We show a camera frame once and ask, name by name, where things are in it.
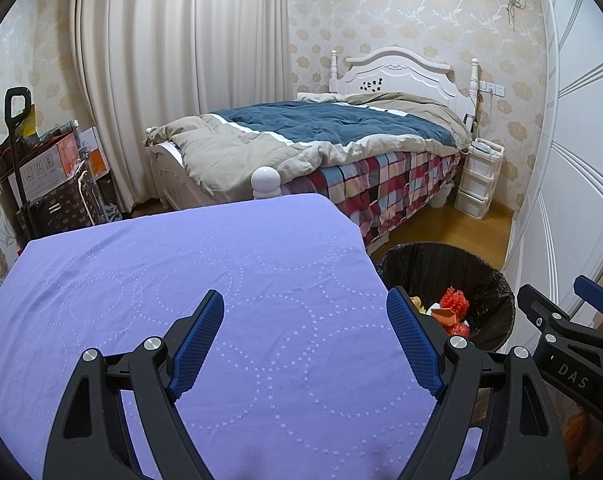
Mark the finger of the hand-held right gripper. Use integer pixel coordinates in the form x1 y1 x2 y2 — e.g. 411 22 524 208
515 283 589 346
573 274 603 336

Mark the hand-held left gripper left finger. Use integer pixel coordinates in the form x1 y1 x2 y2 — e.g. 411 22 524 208
42 289 225 480

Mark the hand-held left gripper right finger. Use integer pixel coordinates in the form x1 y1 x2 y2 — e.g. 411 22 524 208
386 287 569 480

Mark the orange-red mesh net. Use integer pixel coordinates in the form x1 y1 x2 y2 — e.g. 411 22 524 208
439 287 469 318

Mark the black trash bin with bag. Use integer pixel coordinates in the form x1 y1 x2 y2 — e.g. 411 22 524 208
379 241 516 356

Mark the white plastic drawer unit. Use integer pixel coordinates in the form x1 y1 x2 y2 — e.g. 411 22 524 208
454 139 505 218

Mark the small white bin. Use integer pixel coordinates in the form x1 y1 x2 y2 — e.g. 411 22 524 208
430 182 455 208

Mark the white panelled wardrobe door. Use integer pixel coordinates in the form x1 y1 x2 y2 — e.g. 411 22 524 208
501 0 603 341

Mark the white bedpost knob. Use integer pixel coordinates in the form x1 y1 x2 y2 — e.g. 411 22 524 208
250 166 282 200

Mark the brown patterned bag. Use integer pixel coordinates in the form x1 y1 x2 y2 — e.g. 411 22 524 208
28 160 98 241

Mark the small white orange box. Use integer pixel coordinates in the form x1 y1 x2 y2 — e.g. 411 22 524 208
76 126 106 181

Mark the white orange carton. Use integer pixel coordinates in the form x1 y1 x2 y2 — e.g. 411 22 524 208
18 140 79 201

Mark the bed with plaid sheet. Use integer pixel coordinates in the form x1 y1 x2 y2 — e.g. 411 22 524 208
144 92 475 198

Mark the black folding trolley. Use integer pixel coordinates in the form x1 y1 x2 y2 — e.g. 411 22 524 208
5 87 37 246

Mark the white wooden headboard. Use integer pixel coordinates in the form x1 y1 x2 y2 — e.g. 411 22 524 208
331 46 482 111

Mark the cream pleated curtain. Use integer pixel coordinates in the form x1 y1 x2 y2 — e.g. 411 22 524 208
70 0 294 213

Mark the chrome wire rack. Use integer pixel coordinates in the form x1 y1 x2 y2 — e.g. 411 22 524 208
68 119 113 223

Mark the white cord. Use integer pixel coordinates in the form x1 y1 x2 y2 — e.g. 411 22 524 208
78 169 99 226

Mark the yellow black charging cable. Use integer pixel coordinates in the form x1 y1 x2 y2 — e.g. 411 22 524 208
464 92 485 128

